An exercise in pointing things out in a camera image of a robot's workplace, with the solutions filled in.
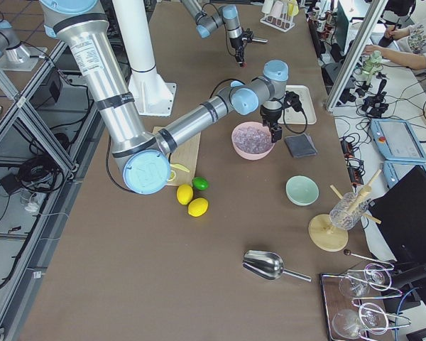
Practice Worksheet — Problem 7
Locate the grey folded cloth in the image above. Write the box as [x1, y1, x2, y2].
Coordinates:
[284, 133, 317, 158]

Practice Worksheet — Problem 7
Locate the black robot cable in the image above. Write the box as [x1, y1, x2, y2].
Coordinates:
[209, 77, 310, 136]

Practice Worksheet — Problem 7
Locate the yellow plastic knife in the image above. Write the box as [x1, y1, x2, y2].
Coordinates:
[170, 163, 190, 173]

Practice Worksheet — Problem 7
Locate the clear textured glass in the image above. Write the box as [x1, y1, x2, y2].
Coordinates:
[329, 193, 368, 231]

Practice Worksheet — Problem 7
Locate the pink bowl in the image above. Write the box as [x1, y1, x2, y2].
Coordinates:
[231, 121, 274, 161]

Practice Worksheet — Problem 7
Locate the yellow lemon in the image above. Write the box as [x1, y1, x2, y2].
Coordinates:
[176, 184, 194, 205]
[187, 197, 209, 217]

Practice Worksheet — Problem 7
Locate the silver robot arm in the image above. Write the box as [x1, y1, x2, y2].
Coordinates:
[181, 0, 245, 67]
[40, 1, 289, 195]

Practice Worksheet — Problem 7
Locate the person in white shirt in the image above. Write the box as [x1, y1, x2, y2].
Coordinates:
[362, 18, 426, 73]

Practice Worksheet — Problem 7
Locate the blue teach pendant near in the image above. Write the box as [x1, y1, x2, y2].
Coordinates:
[383, 161, 426, 189]

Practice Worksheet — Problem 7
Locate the aluminium frame post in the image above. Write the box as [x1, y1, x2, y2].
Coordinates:
[324, 0, 388, 113]

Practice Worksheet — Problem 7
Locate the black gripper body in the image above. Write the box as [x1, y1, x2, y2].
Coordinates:
[260, 101, 283, 130]
[229, 35, 244, 53]

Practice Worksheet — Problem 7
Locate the yellow lemon far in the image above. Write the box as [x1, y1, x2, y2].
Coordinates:
[176, 184, 194, 205]

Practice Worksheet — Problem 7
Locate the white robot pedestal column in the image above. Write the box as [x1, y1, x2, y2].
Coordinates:
[113, 0, 177, 117]

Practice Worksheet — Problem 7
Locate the wine glass lower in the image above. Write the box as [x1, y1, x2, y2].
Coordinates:
[332, 303, 389, 340]

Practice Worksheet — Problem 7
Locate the wooden cup stand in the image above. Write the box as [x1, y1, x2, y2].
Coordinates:
[308, 169, 381, 251]

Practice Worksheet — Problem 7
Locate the cream rabbit tray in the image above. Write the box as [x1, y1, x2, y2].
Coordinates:
[278, 85, 317, 126]

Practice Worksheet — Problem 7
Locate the wooden cutting board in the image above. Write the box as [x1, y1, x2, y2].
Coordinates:
[166, 133, 201, 186]

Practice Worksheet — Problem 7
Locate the pile of ice cubes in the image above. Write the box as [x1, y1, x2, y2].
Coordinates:
[232, 126, 273, 154]

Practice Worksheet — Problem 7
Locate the wine glass upper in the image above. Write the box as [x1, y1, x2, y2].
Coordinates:
[339, 263, 392, 298]

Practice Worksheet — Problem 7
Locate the green lime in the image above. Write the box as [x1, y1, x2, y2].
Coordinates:
[192, 177, 209, 191]

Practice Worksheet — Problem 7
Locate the blue teach pendant far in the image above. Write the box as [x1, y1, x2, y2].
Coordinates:
[370, 119, 426, 163]

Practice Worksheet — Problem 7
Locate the white cup rack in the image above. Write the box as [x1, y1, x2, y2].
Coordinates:
[260, 0, 299, 33]

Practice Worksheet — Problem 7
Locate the yellow lemon near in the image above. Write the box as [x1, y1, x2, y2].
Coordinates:
[187, 197, 209, 217]

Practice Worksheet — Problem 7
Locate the green ceramic bowl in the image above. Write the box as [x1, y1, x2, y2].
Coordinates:
[285, 175, 320, 206]

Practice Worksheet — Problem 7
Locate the lemon half slice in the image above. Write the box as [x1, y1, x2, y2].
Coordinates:
[168, 169, 176, 182]

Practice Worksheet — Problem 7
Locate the blue teach pendant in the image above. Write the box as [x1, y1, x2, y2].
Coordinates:
[383, 161, 426, 189]
[370, 119, 426, 163]

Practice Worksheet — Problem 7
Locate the wire wine glass rack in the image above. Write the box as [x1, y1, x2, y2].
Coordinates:
[319, 261, 411, 340]

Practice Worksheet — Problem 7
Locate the steel ice scoop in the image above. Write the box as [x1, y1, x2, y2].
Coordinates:
[242, 250, 312, 282]

